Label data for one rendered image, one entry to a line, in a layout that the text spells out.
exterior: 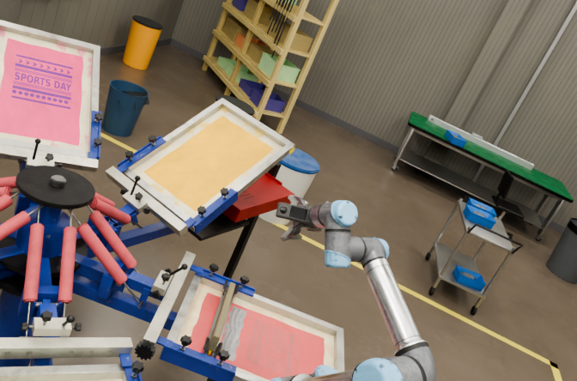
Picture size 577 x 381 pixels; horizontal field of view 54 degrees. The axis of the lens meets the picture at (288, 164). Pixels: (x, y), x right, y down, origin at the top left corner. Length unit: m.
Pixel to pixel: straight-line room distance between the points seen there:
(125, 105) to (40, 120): 2.99
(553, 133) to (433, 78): 2.11
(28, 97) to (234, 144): 1.13
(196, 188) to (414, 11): 7.18
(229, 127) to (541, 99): 7.29
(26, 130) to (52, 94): 0.28
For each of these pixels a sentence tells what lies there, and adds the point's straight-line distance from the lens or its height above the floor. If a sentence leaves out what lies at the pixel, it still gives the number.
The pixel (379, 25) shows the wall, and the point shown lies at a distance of 9.82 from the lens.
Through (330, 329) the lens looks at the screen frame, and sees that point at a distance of 2.92.
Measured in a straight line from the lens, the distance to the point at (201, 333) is 2.58.
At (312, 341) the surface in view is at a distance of 2.83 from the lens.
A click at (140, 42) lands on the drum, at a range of 8.69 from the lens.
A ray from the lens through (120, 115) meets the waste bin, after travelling 6.29.
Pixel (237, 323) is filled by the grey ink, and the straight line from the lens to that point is 2.70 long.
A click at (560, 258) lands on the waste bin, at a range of 8.55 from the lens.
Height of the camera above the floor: 2.57
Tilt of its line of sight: 20 degrees down
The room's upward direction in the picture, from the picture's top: 24 degrees clockwise
